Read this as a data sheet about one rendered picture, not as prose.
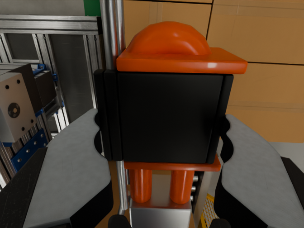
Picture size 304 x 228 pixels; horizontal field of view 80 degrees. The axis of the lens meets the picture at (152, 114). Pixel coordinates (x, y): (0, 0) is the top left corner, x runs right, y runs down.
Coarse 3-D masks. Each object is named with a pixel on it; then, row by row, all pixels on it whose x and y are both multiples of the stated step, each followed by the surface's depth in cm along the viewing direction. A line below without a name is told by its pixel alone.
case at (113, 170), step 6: (108, 162) 96; (114, 162) 96; (114, 168) 92; (114, 174) 89; (162, 174) 89; (168, 174) 89; (114, 180) 85; (114, 186) 82; (114, 192) 80; (114, 198) 77; (114, 204) 74; (114, 210) 72; (126, 210) 72; (108, 216) 70; (126, 216) 70; (192, 216) 70; (102, 222) 68; (192, 222) 68
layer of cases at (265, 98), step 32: (128, 0) 66; (160, 0) 67; (192, 0) 66; (224, 0) 66; (256, 0) 65; (288, 0) 65; (128, 32) 71; (224, 32) 71; (256, 32) 70; (288, 32) 70; (256, 64) 76; (288, 64) 77; (256, 96) 83; (288, 96) 83; (256, 128) 91; (288, 128) 91
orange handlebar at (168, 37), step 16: (144, 32) 11; (160, 32) 11; (176, 32) 11; (192, 32) 11; (128, 48) 12; (144, 48) 11; (160, 48) 11; (176, 48) 11; (192, 48) 11; (208, 48) 12; (144, 176) 16; (176, 176) 17; (192, 176) 17; (144, 192) 17; (176, 192) 17
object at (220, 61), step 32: (128, 64) 10; (160, 64) 10; (192, 64) 10; (224, 64) 10; (128, 96) 11; (160, 96) 11; (192, 96) 11; (224, 96) 11; (128, 128) 12; (160, 128) 12; (192, 128) 12; (128, 160) 14; (160, 160) 13; (192, 160) 13
